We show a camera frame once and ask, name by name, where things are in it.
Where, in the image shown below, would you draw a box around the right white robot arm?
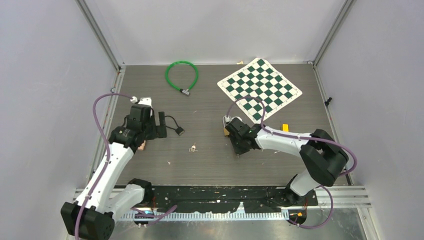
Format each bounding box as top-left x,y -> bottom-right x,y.
222,116 -> 349,207

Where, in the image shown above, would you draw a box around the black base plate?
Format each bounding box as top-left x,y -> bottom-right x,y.
136,185 -> 318,214

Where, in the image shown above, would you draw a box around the brass padlock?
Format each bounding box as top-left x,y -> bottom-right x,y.
223,127 -> 230,137

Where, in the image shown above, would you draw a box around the black wall knob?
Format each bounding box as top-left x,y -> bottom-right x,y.
324,97 -> 333,107

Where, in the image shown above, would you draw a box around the yellow block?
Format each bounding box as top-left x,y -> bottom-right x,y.
281,123 -> 289,132

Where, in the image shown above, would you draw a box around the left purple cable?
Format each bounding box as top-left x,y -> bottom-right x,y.
73,93 -> 140,240

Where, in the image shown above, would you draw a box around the small silver keys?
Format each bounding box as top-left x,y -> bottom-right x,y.
188,143 -> 198,153

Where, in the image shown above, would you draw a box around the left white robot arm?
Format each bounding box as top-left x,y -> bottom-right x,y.
60,104 -> 167,240

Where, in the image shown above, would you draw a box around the beige toy microphone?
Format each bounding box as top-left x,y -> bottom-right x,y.
137,140 -> 146,151

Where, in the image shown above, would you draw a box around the green white chessboard mat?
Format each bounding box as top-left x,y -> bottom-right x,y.
217,58 -> 303,124

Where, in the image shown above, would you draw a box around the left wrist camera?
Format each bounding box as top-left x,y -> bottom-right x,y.
130,96 -> 153,108

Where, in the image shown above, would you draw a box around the green cable bike lock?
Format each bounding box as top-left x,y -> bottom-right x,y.
164,60 -> 199,97

